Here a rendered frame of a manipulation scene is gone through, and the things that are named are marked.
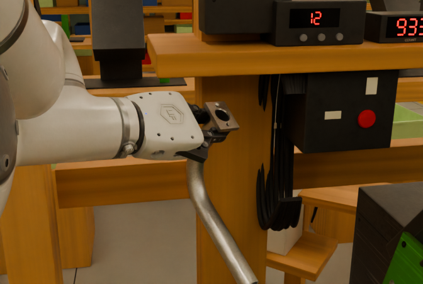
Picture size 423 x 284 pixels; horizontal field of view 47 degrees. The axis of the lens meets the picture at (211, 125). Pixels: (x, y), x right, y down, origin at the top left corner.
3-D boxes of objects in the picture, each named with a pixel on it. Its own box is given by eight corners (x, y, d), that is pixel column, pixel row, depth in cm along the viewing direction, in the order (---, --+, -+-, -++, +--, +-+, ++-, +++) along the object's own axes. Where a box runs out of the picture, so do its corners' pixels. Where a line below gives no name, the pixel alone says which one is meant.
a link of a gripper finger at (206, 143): (206, 143, 72) (239, 142, 76) (197, 126, 73) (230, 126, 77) (196, 157, 73) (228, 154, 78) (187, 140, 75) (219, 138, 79)
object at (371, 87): (391, 149, 90) (401, 68, 85) (303, 155, 87) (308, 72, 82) (360, 128, 101) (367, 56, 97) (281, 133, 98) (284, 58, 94)
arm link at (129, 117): (131, 136, 61) (152, 135, 63) (108, 84, 65) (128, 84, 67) (107, 174, 66) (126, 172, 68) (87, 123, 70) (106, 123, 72)
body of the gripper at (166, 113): (145, 140, 62) (212, 137, 70) (119, 81, 67) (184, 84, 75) (123, 174, 67) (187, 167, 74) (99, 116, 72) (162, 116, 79)
